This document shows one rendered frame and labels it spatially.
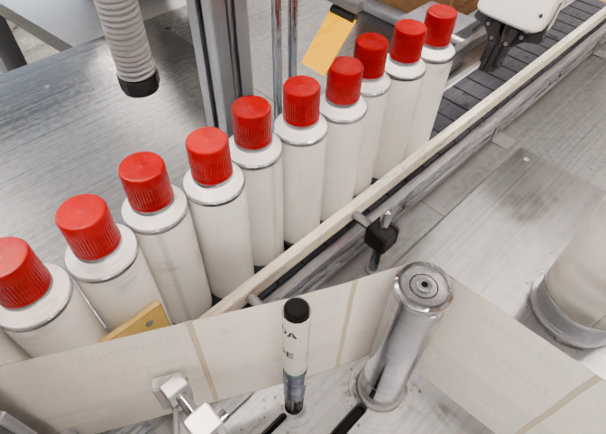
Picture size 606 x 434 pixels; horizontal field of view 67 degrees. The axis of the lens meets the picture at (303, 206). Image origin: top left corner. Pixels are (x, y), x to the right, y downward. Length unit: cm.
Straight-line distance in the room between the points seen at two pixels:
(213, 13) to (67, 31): 65
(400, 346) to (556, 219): 36
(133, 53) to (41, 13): 80
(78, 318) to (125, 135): 46
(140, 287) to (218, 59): 25
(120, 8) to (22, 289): 21
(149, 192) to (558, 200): 51
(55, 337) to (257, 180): 20
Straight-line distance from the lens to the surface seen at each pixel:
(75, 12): 117
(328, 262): 54
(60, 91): 93
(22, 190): 76
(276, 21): 48
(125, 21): 40
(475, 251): 58
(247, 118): 38
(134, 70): 41
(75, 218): 33
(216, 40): 50
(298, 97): 40
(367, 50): 47
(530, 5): 74
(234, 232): 41
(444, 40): 55
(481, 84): 84
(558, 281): 52
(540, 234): 63
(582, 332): 54
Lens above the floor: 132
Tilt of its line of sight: 49 degrees down
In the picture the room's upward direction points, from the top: 2 degrees clockwise
